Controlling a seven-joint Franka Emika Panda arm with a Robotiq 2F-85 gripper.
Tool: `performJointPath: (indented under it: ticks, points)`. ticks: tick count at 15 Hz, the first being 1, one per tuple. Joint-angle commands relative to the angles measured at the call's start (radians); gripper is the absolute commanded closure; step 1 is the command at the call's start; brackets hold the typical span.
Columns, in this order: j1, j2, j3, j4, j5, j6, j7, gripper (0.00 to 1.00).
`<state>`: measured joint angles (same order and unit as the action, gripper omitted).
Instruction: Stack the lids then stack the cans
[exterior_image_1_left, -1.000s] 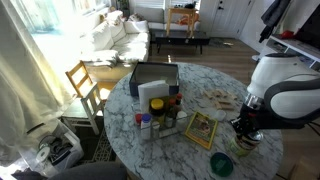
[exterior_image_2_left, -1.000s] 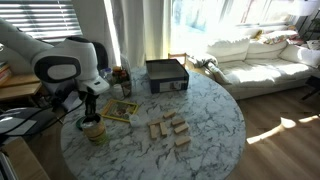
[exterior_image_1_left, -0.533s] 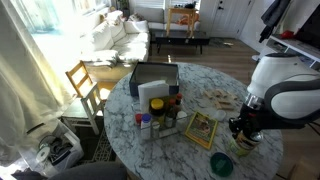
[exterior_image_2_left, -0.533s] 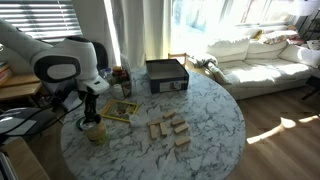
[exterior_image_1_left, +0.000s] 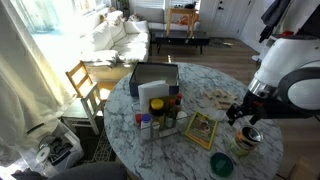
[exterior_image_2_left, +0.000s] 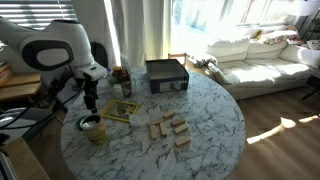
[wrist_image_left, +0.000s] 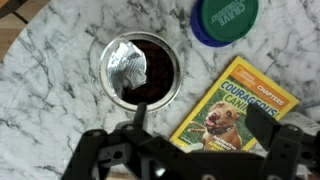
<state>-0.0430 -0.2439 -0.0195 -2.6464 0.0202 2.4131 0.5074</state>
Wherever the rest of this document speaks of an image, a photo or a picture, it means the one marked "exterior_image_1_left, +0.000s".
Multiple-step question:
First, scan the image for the small red-capped jar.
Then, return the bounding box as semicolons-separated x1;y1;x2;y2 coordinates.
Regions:
134;113;144;127

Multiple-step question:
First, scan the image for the red object on cabinet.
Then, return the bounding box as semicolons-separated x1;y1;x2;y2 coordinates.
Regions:
279;29;295;38

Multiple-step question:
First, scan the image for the white shaker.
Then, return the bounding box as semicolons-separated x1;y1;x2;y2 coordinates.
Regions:
175;110;189;130

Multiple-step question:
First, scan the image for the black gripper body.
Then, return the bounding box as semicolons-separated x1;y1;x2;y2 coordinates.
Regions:
237;91;269;117

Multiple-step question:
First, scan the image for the wooden slat-back chair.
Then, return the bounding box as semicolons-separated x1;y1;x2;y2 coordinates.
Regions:
64;60;116;102

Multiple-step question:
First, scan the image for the tall wooden side table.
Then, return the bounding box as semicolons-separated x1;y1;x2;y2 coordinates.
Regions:
165;7;198;38

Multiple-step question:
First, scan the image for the patterned dark rug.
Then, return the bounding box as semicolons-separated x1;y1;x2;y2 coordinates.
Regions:
74;126;118;164

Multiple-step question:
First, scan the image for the white chair with dark seat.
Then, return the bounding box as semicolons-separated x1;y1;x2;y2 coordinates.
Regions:
60;83;105;136

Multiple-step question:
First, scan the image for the cream curtain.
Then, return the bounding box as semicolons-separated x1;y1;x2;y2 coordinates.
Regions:
0;0;73;168

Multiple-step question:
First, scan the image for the yellow-lidded dark jar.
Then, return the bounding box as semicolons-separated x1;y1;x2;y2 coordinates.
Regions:
148;98;166;125

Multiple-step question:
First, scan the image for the yellow bordered book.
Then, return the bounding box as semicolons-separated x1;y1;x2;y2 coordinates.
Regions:
184;111;219;151

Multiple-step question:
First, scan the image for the clear plastic storage bin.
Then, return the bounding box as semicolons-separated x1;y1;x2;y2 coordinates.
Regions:
33;121;85;175

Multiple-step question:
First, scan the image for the orange object under table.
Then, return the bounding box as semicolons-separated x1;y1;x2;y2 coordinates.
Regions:
176;13;200;27

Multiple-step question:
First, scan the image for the white bottle with blue cap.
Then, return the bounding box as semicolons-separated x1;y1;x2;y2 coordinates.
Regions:
139;113;153;141

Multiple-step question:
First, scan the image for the patterned sofa pillow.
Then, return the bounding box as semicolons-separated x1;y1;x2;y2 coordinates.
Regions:
128;13;145;23

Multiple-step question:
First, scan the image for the grey chair back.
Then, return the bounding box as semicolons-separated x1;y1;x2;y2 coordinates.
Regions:
49;161;128;180

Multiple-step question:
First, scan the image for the white napkin stack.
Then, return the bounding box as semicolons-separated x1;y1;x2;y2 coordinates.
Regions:
137;79;170;113

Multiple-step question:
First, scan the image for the black coffee table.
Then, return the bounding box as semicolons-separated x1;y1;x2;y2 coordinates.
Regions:
149;29;211;55

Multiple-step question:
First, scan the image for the black television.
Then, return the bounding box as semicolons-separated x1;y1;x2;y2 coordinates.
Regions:
296;3;320;38

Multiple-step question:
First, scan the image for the dark hanging jacket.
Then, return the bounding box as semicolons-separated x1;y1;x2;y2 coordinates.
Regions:
258;0;291;44

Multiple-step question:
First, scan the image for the white door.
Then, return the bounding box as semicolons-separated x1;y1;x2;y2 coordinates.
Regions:
207;0;255;39

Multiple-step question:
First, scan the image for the wire condiment rack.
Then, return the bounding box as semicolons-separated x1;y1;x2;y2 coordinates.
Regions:
131;99;195;145

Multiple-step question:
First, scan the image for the white sectional sofa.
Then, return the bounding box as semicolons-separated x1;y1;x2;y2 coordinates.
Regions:
78;6;202;73

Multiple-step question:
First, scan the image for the dark red-capped sauce bottle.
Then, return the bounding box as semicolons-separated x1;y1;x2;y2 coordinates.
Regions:
174;93;184;115

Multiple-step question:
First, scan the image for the glass shaker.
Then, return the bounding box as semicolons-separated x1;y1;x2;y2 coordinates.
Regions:
151;121;161;140

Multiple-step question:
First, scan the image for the navy blue open box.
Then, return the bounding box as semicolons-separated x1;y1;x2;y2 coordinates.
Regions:
128;61;180;98

